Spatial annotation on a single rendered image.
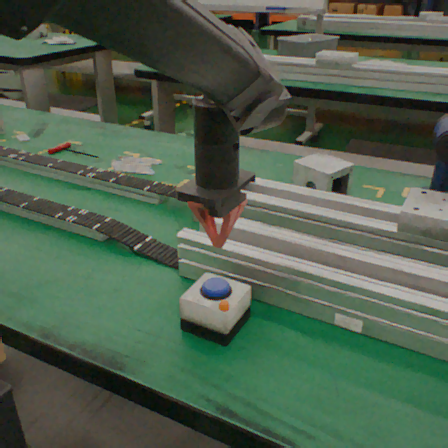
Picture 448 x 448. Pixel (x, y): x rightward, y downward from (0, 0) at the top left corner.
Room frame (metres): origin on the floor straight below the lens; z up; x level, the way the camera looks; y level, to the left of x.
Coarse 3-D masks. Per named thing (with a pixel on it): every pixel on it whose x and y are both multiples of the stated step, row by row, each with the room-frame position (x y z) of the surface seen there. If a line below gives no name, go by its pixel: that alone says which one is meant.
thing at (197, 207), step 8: (192, 200) 0.57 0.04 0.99; (192, 208) 0.58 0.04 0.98; (200, 208) 0.57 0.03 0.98; (200, 216) 0.58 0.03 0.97; (232, 216) 0.55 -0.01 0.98; (208, 224) 0.58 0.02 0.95; (224, 224) 0.56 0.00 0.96; (208, 232) 0.58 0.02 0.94; (224, 232) 0.57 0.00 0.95; (216, 240) 0.58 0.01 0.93; (224, 240) 0.57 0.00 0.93
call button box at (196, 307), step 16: (192, 288) 0.59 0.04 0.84; (240, 288) 0.59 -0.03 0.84; (192, 304) 0.56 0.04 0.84; (208, 304) 0.55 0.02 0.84; (240, 304) 0.57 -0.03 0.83; (192, 320) 0.56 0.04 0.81; (208, 320) 0.54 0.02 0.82; (224, 320) 0.53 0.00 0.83; (240, 320) 0.57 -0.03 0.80; (208, 336) 0.54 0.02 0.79; (224, 336) 0.53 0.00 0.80
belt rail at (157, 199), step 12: (0, 156) 1.25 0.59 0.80; (24, 168) 1.20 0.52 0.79; (36, 168) 1.19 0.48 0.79; (48, 168) 1.16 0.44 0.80; (72, 180) 1.12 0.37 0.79; (84, 180) 1.11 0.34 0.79; (96, 180) 1.09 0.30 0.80; (120, 192) 1.05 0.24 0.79; (132, 192) 1.04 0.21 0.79; (144, 192) 1.02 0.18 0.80; (156, 204) 1.00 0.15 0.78
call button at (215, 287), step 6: (204, 282) 0.59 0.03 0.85; (210, 282) 0.59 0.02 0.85; (216, 282) 0.59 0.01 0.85; (222, 282) 0.59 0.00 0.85; (204, 288) 0.58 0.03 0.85; (210, 288) 0.57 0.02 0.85; (216, 288) 0.57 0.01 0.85; (222, 288) 0.57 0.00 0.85; (228, 288) 0.58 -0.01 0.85; (210, 294) 0.57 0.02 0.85; (216, 294) 0.56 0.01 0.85; (222, 294) 0.57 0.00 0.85
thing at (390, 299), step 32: (256, 224) 0.75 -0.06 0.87; (192, 256) 0.70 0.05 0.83; (224, 256) 0.68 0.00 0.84; (256, 256) 0.64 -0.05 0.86; (288, 256) 0.64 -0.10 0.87; (320, 256) 0.67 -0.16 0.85; (352, 256) 0.64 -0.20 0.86; (384, 256) 0.64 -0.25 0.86; (256, 288) 0.64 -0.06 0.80; (288, 288) 0.62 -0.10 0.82; (320, 288) 0.59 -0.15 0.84; (352, 288) 0.57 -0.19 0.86; (384, 288) 0.56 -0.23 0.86; (416, 288) 0.60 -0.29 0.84; (352, 320) 0.57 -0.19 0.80; (384, 320) 0.56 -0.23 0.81; (416, 320) 0.53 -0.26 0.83
